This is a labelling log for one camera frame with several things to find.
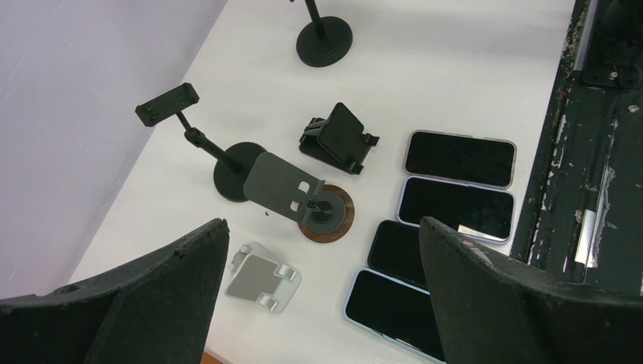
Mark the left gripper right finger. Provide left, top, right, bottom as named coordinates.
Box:
left=419, top=217, right=642, bottom=363

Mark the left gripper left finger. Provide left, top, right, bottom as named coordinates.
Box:
left=1, top=218, right=230, bottom=363

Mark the phone with light blue case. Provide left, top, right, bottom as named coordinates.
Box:
left=343, top=268, right=446, bottom=362

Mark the phone with white case centre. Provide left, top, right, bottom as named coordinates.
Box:
left=397, top=176, right=515, bottom=244

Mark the silver folding phone stand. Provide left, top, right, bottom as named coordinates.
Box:
left=224, top=241, right=302, bottom=313

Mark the black phone dark case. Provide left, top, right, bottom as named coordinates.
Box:
left=367, top=220, right=428, bottom=290

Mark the phone stand brown round base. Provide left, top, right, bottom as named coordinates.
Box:
left=243, top=152, right=356, bottom=243

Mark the black folding phone stand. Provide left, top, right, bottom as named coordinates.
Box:
left=299, top=102, right=380, bottom=175

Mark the wooden compartment tray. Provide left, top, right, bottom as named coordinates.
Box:
left=200, top=352, right=223, bottom=364

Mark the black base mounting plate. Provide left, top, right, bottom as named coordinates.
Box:
left=510, top=1, right=642, bottom=297

